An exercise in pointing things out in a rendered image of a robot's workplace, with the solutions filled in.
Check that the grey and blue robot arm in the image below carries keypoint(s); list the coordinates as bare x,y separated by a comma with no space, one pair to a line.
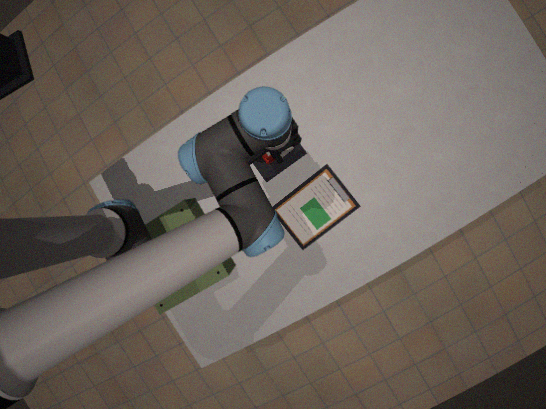
44,330

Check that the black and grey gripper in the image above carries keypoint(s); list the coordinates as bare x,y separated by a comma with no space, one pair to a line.
294,140

